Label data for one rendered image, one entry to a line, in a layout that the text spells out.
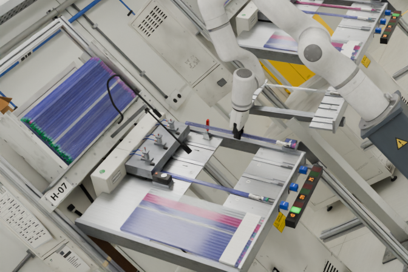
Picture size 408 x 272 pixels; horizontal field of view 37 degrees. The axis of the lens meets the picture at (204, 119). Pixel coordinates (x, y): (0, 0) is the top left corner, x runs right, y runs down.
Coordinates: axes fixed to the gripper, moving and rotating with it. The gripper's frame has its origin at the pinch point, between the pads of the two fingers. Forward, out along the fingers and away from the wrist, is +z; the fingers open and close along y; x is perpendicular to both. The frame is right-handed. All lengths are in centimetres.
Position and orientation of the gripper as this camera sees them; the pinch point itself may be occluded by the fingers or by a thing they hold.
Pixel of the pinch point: (238, 133)
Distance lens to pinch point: 256.2
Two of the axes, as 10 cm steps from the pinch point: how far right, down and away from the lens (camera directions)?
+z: -0.3, 7.6, 6.5
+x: 8.9, 3.2, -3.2
